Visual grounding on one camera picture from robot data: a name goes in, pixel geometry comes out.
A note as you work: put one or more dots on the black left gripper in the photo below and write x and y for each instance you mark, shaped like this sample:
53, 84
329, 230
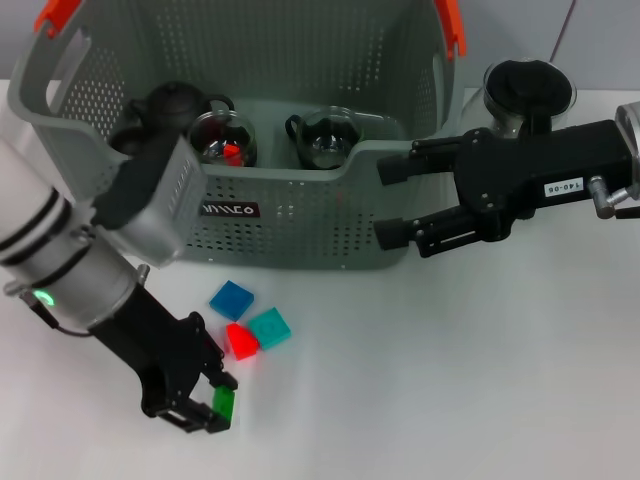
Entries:
160, 355

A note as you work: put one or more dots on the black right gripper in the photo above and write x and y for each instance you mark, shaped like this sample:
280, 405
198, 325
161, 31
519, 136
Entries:
525, 170

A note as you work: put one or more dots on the green toy brick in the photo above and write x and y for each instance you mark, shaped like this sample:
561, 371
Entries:
223, 402

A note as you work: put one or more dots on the bright red slope brick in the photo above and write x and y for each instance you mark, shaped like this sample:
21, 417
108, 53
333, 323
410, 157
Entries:
241, 342

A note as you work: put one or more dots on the teal square toy tile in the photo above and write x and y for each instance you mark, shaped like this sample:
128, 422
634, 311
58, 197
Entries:
270, 328

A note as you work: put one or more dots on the glass teacup black base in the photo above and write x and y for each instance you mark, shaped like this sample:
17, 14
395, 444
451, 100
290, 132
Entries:
327, 145
225, 145

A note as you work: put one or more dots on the grey perforated storage bin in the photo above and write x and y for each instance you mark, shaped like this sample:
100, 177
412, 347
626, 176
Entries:
300, 225

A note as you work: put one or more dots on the dark clay teacup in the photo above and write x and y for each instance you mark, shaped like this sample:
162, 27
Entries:
130, 140

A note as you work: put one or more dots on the blue square toy tile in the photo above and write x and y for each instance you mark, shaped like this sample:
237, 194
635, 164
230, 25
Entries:
231, 300

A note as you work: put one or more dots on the dark clay teapot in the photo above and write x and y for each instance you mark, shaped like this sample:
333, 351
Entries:
172, 107

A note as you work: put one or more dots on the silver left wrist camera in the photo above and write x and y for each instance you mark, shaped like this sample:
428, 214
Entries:
160, 210

